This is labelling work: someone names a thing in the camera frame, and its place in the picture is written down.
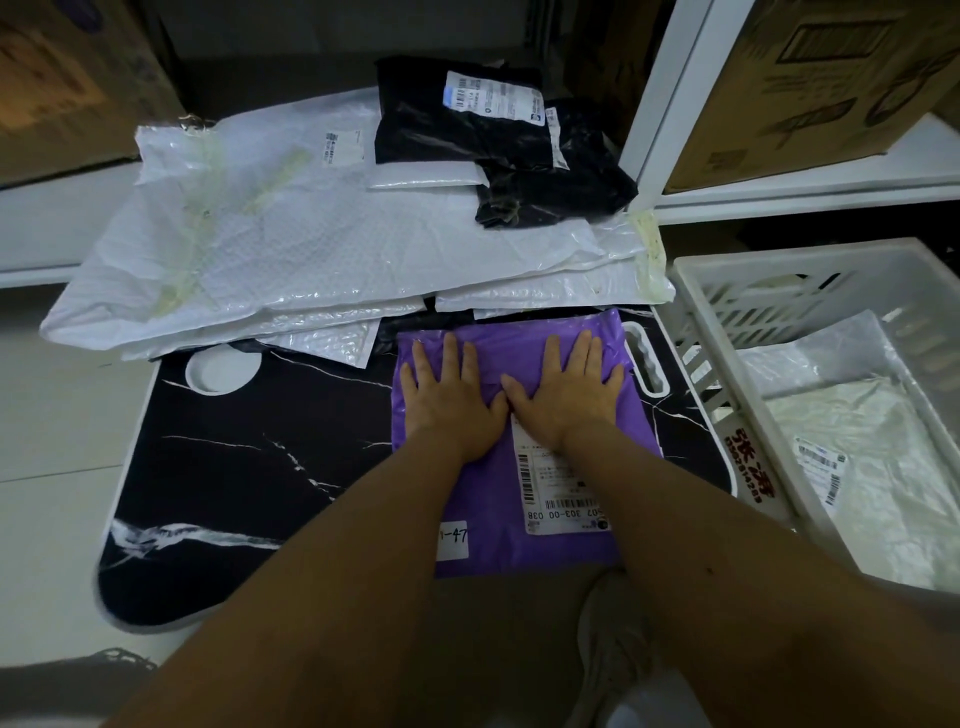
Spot person's right hand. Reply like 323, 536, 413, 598
500, 329, 626, 457

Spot person's left hand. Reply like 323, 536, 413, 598
398, 333, 511, 468

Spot purple mailer bag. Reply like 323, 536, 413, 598
389, 307, 667, 580

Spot white plastic basket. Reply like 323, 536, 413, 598
667, 238, 960, 601

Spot pile of white mailers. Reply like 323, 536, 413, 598
39, 86, 676, 370

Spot translucent white bubble mailer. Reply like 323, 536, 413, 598
738, 309, 901, 399

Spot white metal shelf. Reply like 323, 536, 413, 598
0, 0, 960, 290

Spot cream mailer with handwritten label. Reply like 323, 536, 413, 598
764, 377, 960, 594

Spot person's right forearm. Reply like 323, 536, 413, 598
558, 425, 960, 728

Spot person's left forearm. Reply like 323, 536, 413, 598
104, 438, 481, 728

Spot person's white shorts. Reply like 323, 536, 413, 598
0, 648, 714, 728

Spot black marble lap table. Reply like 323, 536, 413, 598
93, 303, 740, 635

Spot cardboard box with black print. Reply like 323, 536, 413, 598
569, 0, 960, 195

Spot cardboard box with orange label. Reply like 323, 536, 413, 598
0, 0, 187, 189

